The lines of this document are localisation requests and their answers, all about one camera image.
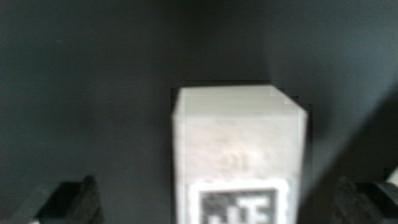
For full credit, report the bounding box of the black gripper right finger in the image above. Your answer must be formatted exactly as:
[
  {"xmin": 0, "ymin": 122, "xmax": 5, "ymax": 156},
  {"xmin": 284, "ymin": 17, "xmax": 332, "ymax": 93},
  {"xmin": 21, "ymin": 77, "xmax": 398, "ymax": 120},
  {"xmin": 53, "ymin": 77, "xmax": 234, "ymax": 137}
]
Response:
[{"xmin": 330, "ymin": 169, "xmax": 398, "ymax": 224}]

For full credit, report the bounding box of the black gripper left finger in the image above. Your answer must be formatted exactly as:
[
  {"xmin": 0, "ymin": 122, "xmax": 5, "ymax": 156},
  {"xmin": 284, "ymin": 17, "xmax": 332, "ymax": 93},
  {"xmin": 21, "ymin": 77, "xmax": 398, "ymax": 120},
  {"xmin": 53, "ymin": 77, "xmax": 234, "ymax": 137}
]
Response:
[{"xmin": 31, "ymin": 175, "xmax": 104, "ymax": 224}]

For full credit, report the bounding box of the white table leg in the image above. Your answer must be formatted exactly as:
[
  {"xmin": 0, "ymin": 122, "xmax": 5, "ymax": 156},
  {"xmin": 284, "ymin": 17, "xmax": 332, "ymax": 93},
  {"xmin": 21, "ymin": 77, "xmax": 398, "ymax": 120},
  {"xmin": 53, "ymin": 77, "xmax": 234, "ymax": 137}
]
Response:
[{"xmin": 172, "ymin": 85, "xmax": 307, "ymax": 224}]

